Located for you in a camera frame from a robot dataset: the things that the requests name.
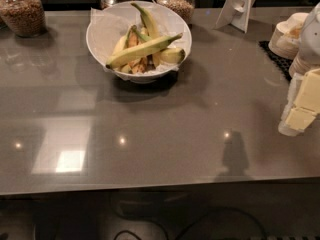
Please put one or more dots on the small left banana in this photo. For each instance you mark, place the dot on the small left banana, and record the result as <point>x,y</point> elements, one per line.
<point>122,43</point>

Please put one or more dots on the black mesh mat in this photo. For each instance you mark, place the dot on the black mesh mat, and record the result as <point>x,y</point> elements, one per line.
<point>282,64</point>

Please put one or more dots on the left glass jar with grains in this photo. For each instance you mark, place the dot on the left glass jar with grains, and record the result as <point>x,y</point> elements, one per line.
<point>26,18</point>

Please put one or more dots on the white bowl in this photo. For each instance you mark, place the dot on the white bowl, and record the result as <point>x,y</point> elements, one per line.
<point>109,25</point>

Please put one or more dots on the right glass jar with grains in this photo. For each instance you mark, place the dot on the right glass jar with grains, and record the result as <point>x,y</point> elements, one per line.
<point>184,8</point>

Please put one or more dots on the white paper bowl liner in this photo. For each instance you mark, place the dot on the white paper bowl liner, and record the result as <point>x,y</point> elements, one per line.
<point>138,41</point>

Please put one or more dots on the white folded card stand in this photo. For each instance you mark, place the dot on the white folded card stand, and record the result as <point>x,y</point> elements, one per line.
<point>235,13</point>

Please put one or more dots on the upright back banana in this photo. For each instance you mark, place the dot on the upright back banana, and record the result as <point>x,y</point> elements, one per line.
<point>152,28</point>

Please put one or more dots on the short right banana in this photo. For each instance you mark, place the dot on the short right banana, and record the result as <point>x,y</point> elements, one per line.
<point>172,55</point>

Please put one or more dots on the long front yellow-green banana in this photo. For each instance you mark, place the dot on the long front yellow-green banana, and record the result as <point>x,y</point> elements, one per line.
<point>148,48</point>

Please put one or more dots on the stack of paper bowls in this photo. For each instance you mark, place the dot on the stack of paper bowls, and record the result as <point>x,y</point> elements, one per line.
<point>285,39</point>

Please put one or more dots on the glass jar with grains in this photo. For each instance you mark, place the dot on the glass jar with grains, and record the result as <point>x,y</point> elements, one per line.
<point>26,18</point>
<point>184,8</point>

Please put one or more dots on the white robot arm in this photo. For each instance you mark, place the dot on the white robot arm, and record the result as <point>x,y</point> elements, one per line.
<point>308,56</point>

